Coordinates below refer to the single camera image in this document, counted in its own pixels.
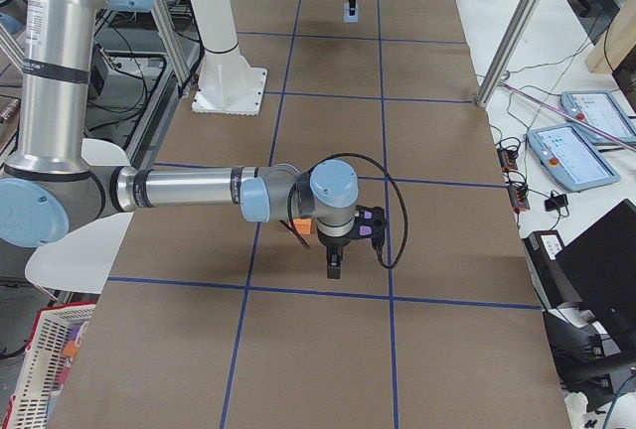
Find blue block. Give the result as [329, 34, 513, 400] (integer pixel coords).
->
[343, 3, 359, 24]

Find orange block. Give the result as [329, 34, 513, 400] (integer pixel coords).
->
[293, 218, 313, 236]

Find blue tape strip lengthwise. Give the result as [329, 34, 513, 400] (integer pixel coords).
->
[376, 0, 399, 428]

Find brown paper table cover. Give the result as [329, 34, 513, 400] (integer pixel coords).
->
[51, 0, 569, 428]

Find pink thin rod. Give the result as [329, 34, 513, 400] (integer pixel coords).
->
[500, 81, 636, 144]

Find orange black electronics board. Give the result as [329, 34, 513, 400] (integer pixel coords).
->
[497, 148, 519, 173]

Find black box white label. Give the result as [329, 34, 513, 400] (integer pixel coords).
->
[522, 230, 580, 308]

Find blue tape strip crosswise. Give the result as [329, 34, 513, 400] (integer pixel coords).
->
[106, 276, 542, 311]

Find small black adapter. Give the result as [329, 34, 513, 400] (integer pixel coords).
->
[544, 192, 568, 212]

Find near teach pendant tablet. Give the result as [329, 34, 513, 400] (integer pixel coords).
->
[527, 124, 620, 192]

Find teach pendant tablet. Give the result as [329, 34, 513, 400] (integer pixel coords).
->
[559, 89, 636, 146]
[527, 124, 620, 192]

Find black monitor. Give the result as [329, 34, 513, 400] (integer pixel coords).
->
[556, 199, 635, 338]

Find far teach pendant tablet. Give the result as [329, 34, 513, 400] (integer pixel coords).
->
[559, 89, 636, 146]

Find white plastic basket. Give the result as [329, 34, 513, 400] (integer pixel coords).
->
[2, 302, 95, 428]

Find black wrist camera purple pads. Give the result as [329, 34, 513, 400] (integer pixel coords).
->
[348, 205, 387, 255]

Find black camera cable loop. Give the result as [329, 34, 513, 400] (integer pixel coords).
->
[315, 152, 410, 270]

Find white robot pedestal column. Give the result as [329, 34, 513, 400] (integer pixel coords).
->
[190, 0, 267, 116]

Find aluminium frame post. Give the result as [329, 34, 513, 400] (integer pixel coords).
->
[475, 0, 540, 108]

